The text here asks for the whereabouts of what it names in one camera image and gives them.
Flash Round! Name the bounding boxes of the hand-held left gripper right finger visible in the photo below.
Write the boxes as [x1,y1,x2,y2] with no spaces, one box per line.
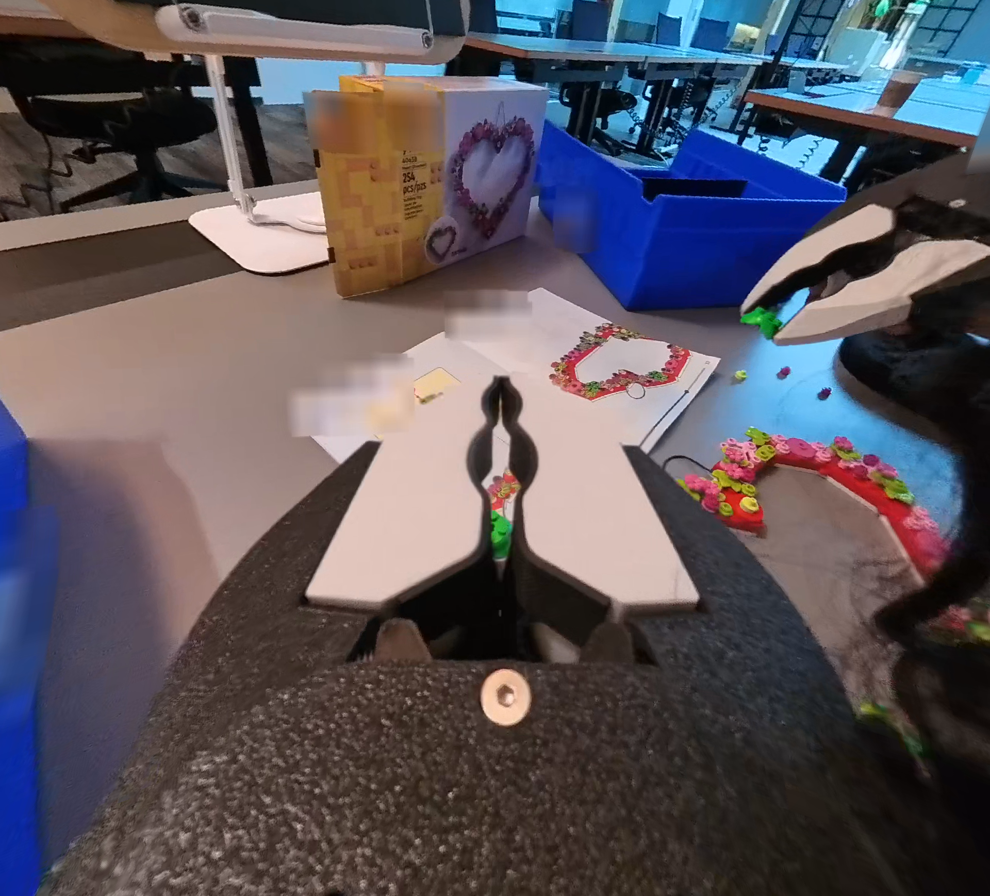
[501,376,702,616]

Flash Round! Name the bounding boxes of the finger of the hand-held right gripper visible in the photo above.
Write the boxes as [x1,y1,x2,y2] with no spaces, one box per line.
[773,239,985,346]
[740,204,903,317]

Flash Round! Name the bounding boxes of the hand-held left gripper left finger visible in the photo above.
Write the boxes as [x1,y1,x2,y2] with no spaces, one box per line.
[305,376,504,611]

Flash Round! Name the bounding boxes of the dark background desk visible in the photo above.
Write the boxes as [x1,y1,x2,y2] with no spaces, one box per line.
[464,34,774,147]

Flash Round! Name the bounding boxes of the building instruction booklet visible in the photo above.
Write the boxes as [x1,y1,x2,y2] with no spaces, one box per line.
[313,287,722,466]

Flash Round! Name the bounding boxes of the yellow and white product box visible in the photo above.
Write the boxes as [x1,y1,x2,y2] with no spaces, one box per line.
[304,75,550,297]

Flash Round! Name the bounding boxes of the wooden edged background desk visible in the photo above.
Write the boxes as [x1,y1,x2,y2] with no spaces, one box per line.
[742,80,979,193]

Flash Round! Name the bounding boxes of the grey desk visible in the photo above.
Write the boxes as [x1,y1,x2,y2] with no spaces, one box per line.
[0,180,990,896]

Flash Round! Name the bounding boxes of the brown paper cup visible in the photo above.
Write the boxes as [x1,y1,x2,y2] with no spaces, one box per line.
[874,70,925,118]

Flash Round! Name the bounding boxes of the blue plastic bin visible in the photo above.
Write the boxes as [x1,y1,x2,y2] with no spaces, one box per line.
[0,401,59,896]
[536,121,848,311]

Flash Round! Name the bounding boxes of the red heart brick flower wreath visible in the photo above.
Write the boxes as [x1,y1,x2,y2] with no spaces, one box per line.
[678,428,990,642]

